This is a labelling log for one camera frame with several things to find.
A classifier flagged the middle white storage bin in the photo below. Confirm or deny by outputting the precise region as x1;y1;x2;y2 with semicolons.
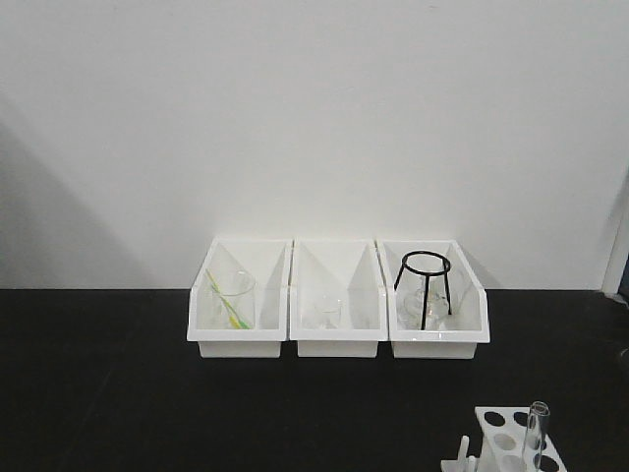
289;239;388;358

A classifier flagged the white storage bin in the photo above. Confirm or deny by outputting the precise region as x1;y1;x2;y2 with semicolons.
289;239;388;358
375;239;490;359
187;238;293;358

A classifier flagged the black wire tripod stand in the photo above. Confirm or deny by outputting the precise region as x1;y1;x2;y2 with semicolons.
393;250;452;316

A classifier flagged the small clear glass beaker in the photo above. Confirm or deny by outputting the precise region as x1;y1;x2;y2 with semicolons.
305;295;343;329

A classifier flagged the clear glass flask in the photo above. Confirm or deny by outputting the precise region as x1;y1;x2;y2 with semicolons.
398;289;449;331

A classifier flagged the right white storage bin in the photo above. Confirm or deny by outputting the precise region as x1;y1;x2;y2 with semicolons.
375;239;490;359

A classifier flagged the clear glass test tube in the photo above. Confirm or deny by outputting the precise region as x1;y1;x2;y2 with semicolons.
522;400;550;472

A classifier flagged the left white storage bin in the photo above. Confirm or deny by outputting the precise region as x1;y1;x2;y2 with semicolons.
187;238;293;358

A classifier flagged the white test tube rack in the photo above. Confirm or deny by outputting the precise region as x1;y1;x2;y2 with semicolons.
440;405;566;471

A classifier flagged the glass beaker with stirrer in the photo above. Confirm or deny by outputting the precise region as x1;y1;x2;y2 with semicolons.
203;269;256;330

